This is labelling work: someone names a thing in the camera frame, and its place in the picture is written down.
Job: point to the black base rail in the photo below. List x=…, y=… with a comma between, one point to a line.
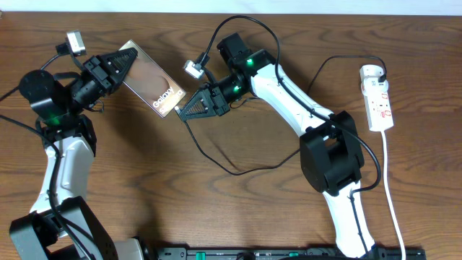
x=176, y=253

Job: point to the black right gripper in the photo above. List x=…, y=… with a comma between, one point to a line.
x=214, y=102

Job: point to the white power strip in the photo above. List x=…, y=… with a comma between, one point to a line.
x=377, y=104

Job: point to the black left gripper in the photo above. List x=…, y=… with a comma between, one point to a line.
x=92, y=73

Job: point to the white charger adapter plug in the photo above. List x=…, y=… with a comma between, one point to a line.
x=370, y=70

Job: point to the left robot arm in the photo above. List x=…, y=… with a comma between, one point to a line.
x=60, y=224

